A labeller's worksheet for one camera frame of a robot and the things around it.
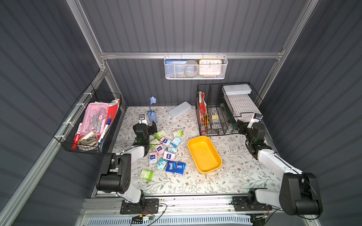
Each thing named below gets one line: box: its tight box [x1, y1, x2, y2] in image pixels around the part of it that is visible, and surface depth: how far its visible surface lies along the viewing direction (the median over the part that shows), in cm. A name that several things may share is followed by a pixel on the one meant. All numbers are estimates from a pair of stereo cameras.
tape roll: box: [183, 59, 199, 78], surface depth 89 cm
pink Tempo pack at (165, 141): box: [160, 136, 172, 147], surface depth 98 cm
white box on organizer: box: [222, 83, 253, 96], surface depth 104 cm
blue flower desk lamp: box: [147, 96, 157, 123], surface depth 107 cm
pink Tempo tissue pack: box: [148, 151, 158, 164], surface depth 91 cm
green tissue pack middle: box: [149, 134, 164, 152], surface depth 98 cm
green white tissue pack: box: [172, 129, 184, 138], surface depth 101 cm
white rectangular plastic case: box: [168, 101, 192, 119], surface depth 119 cm
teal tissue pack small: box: [165, 146, 178, 154], surface depth 95 cm
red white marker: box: [70, 122, 83, 150], surface depth 66 cm
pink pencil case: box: [81, 102, 109, 136], surface depth 74 cm
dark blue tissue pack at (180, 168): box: [173, 161, 187, 176], surface depth 86 cm
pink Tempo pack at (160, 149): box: [155, 144, 165, 156], surface depth 94 cm
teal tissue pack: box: [155, 157, 168, 171], surface depth 88 cm
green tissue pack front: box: [139, 168, 155, 182], surface depth 84 cm
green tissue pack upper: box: [154, 129, 167, 140], surface depth 103 cm
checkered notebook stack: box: [223, 94, 262, 117], surface depth 98 cm
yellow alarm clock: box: [198, 58, 223, 78], surface depth 90 cm
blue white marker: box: [98, 113, 112, 145], surface depth 70 cm
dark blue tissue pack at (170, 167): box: [165, 160, 177, 174], surface depth 86 cm
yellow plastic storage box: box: [187, 135, 223, 175], surface depth 93 cm
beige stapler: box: [80, 131, 99, 146], surface depth 66 cm
